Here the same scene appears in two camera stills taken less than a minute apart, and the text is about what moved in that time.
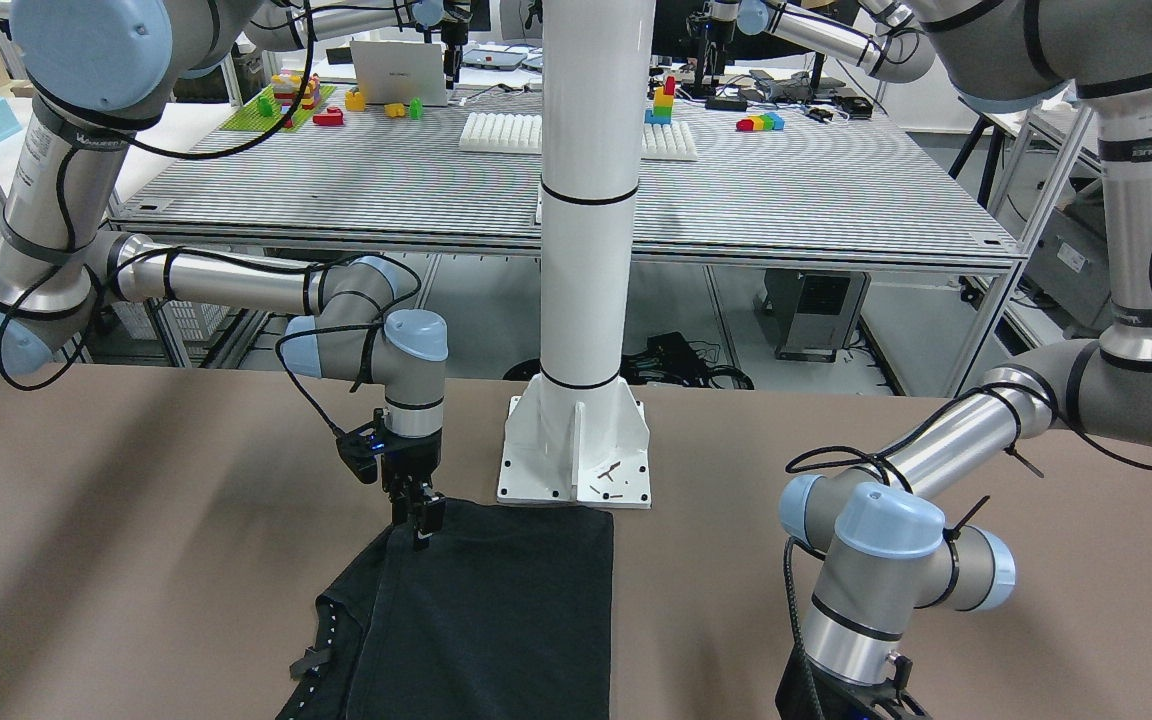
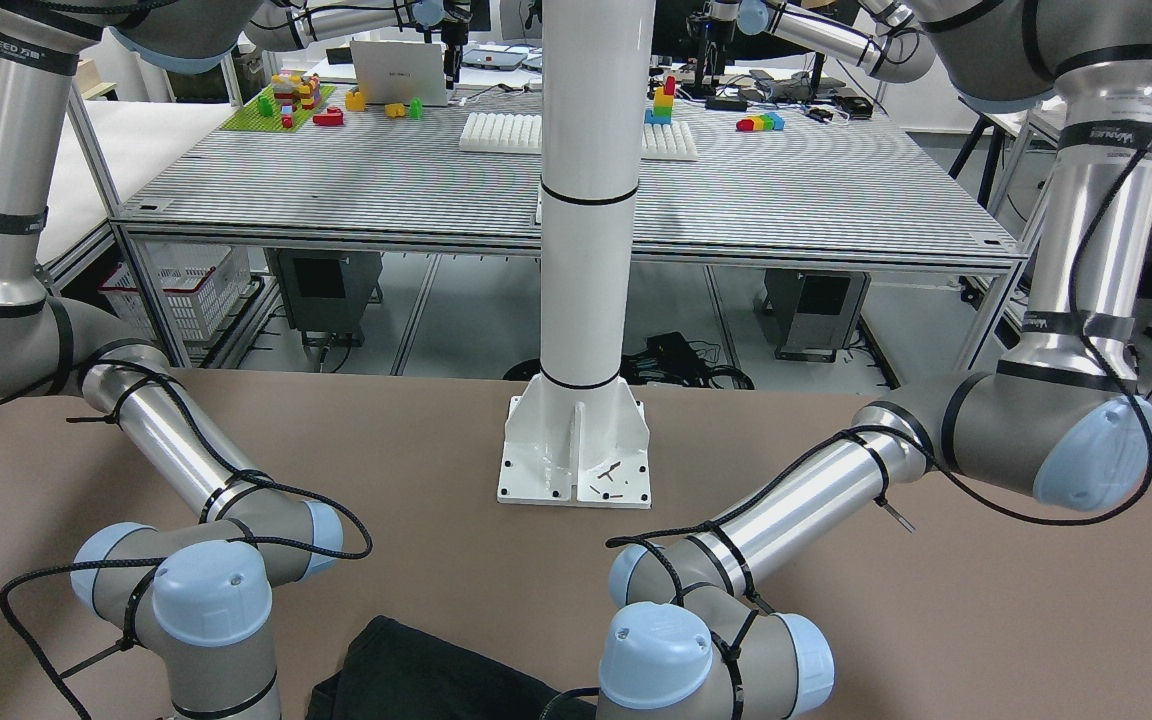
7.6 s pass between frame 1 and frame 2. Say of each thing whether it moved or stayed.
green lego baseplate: stayed
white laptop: stayed
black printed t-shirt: moved
